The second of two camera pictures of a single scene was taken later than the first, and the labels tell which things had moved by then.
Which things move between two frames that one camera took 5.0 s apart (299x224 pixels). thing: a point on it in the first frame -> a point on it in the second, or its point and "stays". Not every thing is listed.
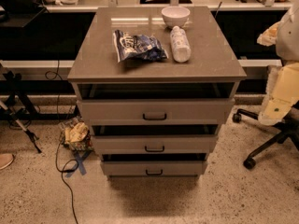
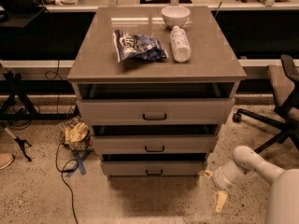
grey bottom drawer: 153,168 stays
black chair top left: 18,9 stays
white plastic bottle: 181,48 stays
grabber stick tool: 32,136 -> 21,143
